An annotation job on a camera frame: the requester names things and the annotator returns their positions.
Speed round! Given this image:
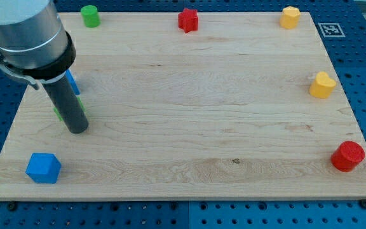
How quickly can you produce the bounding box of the green block behind rod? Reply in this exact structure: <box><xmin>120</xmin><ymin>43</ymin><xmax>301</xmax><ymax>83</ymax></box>
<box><xmin>53</xmin><ymin>96</ymin><xmax>86</xmax><ymax>121</ymax></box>

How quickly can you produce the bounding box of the white fiducial marker tag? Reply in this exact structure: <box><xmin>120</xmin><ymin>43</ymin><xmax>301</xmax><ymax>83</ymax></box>
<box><xmin>318</xmin><ymin>22</ymin><xmax>345</xmax><ymax>38</ymax></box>

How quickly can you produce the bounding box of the blue block behind rod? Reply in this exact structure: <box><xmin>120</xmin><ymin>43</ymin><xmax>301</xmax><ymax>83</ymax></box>
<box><xmin>65</xmin><ymin>69</ymin><xmax>80</xmax><ymax>95</ymax></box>

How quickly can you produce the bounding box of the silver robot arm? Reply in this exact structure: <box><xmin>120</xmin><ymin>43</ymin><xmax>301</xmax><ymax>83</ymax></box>
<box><xmin>0</xmin><ymin>0</ymin><xmax>76</xmax><ymax>89</ymax></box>

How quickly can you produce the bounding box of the yellow hexagon block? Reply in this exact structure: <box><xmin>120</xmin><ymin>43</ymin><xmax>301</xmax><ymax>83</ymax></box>
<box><xmin>279</xmin><ymin>6</ymin><xmax>301</xmax><ymax>29</ymax></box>

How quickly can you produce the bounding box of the red star block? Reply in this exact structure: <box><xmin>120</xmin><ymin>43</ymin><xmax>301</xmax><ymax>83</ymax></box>
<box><xmin>178</xmin><ymin>8</ymin><xmax>199</xmax><ymax>33</ymax></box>

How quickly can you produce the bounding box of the red cylinder block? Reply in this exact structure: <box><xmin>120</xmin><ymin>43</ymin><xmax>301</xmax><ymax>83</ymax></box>
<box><xmin>330</xmin><ymin>141</ymin><xmax>365</xmax><ymax>172</ymax></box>

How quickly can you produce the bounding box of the yellow heart block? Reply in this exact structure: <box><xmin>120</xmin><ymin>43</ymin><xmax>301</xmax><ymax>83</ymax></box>
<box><xmin>309</xmin><ymin>71</ymin><xmax>337</xmax><ymax>99</ymax></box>

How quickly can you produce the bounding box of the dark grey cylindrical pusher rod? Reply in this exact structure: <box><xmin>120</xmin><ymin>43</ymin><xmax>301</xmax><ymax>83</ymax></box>
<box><xmin>40</xmin><ymin>73</ymin><xmax>89</xmax><ymax>134</ymax></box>

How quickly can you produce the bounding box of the blue cube block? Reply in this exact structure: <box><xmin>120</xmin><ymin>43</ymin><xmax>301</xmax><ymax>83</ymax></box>
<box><xmin>25</xmin><ymin>153</ymin><xmax>62</xmax><ymax>184</ymax></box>

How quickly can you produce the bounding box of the green cylinder block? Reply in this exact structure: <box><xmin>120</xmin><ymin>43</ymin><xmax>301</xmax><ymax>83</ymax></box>
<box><xmin>80</xmin><ymin>5</ymin><xmax>100</xmax><ymax>28</ymax></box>

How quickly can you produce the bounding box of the wooden board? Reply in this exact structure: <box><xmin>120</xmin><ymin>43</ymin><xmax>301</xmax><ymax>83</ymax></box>
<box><xmin>0</xmin><ymin>12</ymin><xmax>366</xmax><ymax>202</ymax></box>

